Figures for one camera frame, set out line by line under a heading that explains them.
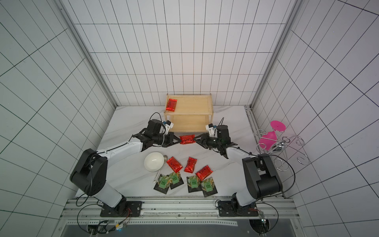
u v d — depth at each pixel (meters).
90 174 0.44
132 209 0.73
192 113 0.88
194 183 0.81
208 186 0.79
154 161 0.87
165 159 0.90
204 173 0.83
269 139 0.68
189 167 0.85
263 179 0.44
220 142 0.72
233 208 0.66
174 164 0.87
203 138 0.78
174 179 0.82
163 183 0.81
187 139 0.84
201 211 0.73
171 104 0.91
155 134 0.70
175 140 0.82
